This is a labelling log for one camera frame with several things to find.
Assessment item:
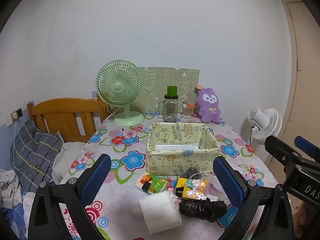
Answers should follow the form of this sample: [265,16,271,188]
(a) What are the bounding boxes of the grey drawstring pouch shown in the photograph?
[180,166,204,180]

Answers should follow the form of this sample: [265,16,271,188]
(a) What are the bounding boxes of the green desk fan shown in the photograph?
[96,59,145,127]

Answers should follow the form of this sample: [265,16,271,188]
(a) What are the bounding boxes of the person's right hand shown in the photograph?
[294,201,308,233]

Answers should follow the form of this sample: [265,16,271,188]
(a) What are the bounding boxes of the glass jar with green lid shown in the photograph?
[158,86,179,123]

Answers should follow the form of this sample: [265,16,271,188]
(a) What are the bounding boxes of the white charging cable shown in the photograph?
[9,119,18,165]

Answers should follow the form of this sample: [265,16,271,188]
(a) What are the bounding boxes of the beige door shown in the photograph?
[281,0,320,165]

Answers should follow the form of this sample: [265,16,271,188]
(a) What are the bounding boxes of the grey plaid pillow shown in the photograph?
[10,119,64,193]

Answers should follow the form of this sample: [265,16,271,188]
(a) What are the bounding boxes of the small jar with orange lid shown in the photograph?
[182,102,195,118]

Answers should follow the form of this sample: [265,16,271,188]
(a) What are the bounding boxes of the white grey crumpled cloth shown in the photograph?
[0,169,22,209]

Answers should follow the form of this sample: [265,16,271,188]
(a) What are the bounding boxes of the white standing fan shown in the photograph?
[248,107,282,145]

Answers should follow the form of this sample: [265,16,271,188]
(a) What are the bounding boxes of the purple plush bunny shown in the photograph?
[195,84,222,124]

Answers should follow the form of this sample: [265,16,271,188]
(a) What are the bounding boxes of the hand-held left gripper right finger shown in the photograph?
[212,156,297,240]

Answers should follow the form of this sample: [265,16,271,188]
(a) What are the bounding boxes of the white desk fan cable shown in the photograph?
[101,112,116,125]

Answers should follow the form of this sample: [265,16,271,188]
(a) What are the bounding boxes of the blue patterned bed sheet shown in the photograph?
[0,191,38,240]

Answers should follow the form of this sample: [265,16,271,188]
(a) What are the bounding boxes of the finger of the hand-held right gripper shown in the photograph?
[264,135,304,167]
[294,136,320,159]

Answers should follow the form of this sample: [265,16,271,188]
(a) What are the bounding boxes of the wooden bed headboard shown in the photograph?
[27,96,110,143]

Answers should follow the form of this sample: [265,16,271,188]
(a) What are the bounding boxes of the green printed cardboard panel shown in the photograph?
[137,67,200,114]

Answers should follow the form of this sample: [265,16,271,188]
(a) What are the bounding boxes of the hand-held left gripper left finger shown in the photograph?
[27,153,112,240]

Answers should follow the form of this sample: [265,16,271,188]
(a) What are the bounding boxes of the white crumpled sheet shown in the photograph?
[51,141,87,183]

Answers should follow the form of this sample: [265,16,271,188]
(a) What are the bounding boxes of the floral tablecloth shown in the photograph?
[51,112,280,240]

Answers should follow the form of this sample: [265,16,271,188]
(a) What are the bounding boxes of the green orange tissue packet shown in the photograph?
[134,172,167,195]

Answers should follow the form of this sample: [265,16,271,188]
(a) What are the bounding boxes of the yellow cartoon packet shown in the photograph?
[174,177,209,201]

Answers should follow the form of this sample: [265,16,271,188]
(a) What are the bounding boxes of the cartoon printed fabric storage box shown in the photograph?
[145,122,221,177]

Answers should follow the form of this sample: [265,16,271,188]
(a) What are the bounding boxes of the black garbage bag roll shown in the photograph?
[179,200,227,223]

